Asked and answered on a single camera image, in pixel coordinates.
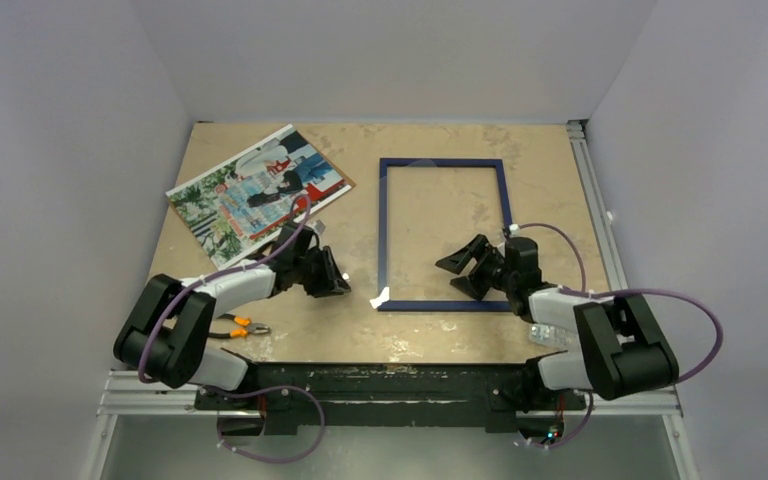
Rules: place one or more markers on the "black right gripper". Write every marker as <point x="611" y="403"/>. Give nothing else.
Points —
<point x="490" y="266"/>

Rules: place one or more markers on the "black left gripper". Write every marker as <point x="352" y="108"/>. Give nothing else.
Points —
<point x="323" y="287"/>

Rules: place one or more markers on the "colourful printed photo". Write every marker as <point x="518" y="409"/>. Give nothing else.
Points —
<point x="251" y="185"/>

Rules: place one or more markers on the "blue wooden picture frame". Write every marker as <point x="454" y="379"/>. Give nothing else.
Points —
<point x="383" y="303"/>

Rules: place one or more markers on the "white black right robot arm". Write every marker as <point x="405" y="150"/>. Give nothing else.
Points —
<point x="620" y="349"/>

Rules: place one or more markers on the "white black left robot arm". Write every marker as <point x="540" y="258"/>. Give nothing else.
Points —
<point x="165" y="336"/>

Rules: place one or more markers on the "clear plastic parts box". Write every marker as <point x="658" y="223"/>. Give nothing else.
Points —
<point x="553" y="337"/>

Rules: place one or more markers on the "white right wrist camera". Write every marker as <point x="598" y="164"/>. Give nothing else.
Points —
<point x="510" y="231"/>

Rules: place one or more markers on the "orange handled pliers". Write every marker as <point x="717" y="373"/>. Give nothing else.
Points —
<point x="244" y="327"/>

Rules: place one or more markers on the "aluminium side rail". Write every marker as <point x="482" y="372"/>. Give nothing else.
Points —
<point x="673" y="445"/>

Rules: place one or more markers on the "aluminium front rail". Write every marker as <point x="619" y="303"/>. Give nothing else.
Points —
<point x="124" y="394"/>

